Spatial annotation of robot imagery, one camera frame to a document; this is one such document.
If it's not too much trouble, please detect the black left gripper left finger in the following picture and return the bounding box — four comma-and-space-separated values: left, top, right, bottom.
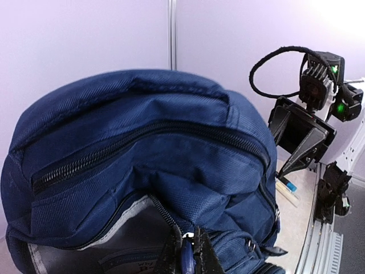
155, 225, 183, 274

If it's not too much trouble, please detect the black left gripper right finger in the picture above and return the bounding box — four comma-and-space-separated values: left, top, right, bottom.
193, 227, 224, 274

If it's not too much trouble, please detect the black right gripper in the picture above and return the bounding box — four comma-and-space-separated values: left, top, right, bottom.
269, 96, 336, 178

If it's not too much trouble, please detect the blue capped black marker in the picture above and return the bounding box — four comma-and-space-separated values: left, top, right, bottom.
281, 177, 297, 192

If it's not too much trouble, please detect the cream highlighter pen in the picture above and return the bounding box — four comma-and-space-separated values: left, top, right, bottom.
275, 180, 301, 208

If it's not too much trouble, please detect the navy blue student backpack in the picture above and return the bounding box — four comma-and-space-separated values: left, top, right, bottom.
1, 70, 285, 273

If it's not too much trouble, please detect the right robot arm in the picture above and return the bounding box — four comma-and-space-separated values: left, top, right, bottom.
269, 49, 363, 223

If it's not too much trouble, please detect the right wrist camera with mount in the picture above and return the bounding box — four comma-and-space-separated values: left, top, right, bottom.
299, 63, 339, 113

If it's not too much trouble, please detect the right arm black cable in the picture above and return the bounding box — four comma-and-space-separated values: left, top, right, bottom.
249, 45, 340, 98

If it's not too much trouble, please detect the front aluminium rail base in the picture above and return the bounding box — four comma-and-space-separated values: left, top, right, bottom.
294, 163, 343, 274

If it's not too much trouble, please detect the left aluminium frame post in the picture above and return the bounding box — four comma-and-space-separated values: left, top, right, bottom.
168, 0, 177, 70

